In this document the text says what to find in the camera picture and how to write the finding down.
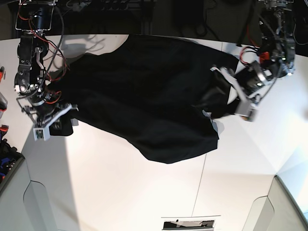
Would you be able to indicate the orange grey tool at edge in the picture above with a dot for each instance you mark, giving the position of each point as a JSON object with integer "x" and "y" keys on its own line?
{"x": 3, "y": 100}

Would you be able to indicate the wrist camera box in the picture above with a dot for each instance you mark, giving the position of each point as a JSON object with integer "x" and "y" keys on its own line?
{"x": 41, "y": 133}
{"x": 246, "y": 111}

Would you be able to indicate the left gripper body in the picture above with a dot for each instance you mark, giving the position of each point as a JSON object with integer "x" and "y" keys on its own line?
{"x": 240, "y": 89}

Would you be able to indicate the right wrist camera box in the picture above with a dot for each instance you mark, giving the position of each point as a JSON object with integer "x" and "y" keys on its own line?
{"x": 41, "y": 133}

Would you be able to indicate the black t-shirt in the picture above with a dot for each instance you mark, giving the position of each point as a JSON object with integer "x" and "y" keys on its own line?
{"x": 153, "y": 92}

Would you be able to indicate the grey bin with clothes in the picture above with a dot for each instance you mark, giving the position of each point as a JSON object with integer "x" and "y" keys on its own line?
{"x": 10, "y": 159}

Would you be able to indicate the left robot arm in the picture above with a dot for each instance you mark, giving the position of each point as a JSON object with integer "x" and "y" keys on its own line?
{"x": 262, "y": 65}

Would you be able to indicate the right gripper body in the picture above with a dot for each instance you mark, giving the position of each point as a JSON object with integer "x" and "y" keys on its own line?
{"x": 44, "y": 108}

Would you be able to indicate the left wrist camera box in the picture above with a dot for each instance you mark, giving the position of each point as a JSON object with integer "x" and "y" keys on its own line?
{"x": 246, "y": 111}

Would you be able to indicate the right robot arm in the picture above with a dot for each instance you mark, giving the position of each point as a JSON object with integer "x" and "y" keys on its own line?
{"x": 41, "y": 62}

